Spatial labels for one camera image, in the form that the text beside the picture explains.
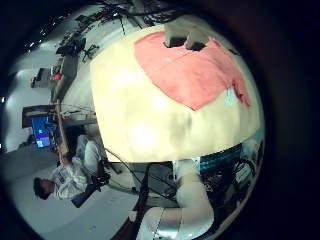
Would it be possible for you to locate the black tripod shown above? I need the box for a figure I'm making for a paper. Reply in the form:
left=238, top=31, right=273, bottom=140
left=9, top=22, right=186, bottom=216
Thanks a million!
left=81, top=44, right=100, bottom=63

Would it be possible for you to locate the orange piece of clothing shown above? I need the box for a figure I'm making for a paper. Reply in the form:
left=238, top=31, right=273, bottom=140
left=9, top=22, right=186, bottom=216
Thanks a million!
left=133, top=31, right=251, bottom=112

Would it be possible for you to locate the black office chair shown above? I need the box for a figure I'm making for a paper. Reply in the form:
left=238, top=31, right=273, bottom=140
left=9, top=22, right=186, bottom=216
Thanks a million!
left=70, top=159, right=112, bottom=208

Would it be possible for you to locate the light blue clothing tag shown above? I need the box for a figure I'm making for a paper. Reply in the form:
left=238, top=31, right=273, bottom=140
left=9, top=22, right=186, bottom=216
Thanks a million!
left=224, top=87, right=235, bottom=107

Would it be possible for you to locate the grey workbench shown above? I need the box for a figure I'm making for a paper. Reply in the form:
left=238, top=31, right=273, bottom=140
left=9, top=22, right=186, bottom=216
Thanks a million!
left=49, top=54, right=80, bottom=102

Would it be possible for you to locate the computer monitor with blue screen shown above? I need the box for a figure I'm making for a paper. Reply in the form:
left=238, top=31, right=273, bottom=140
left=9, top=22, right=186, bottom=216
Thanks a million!
left=31, top=115, right=52, bottom=149

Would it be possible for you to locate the teal electronics rack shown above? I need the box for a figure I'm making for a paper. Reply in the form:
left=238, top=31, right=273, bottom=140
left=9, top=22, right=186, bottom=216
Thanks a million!
left=199, top=143, right=264, bottom=214

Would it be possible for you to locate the wooden desk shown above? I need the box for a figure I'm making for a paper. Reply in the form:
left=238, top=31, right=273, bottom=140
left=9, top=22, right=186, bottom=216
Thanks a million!
left=53, top=99, right=71, bottom=164

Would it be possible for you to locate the seated person in white shirt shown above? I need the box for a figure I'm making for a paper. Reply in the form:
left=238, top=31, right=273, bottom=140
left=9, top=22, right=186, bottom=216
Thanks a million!
left=33, top=133, right=111, bottom=202

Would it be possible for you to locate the black floor cable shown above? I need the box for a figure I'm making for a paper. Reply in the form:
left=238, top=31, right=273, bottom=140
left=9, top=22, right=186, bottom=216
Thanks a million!
left=132, top=162, right=152, bottom=236

